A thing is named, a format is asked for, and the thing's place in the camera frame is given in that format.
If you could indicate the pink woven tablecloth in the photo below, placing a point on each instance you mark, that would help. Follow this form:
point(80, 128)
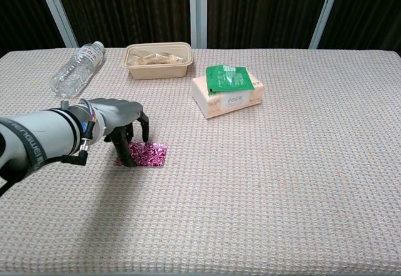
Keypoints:
point(250, 179)

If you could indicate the pink tissue pack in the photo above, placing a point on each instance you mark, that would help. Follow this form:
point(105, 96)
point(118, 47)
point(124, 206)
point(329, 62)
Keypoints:
point(219, 107)

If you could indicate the clear plastic water bottle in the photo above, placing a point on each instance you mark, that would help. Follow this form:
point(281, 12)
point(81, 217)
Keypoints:
point(75, 69)

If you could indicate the beige food container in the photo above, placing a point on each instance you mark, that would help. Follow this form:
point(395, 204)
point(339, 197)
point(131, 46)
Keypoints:
point(156, 72)

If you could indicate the white partition post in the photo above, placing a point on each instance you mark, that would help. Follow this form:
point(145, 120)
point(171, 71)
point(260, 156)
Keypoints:
point(326, 13)
point(198, 13)
point(58, 13)

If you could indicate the magenta patterned packet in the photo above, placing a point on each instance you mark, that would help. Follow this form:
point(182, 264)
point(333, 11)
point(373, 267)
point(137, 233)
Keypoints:
point(153, 155)

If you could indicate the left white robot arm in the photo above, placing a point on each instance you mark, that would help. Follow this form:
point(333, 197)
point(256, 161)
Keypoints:
point(40, 135)

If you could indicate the clear snack bag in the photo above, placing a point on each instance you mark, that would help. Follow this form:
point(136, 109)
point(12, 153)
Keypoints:
point(153, 58)

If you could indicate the green foil packet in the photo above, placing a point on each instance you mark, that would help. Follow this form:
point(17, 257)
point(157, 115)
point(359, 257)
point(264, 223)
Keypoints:
point(228, 79)

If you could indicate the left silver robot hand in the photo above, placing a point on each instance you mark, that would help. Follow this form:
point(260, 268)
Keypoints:
point(120, 111)

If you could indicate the dark curtain panel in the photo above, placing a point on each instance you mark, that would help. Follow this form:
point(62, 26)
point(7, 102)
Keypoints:
point(125, 10)
point(22, 10)
point(369, 10)
point(263, 10)

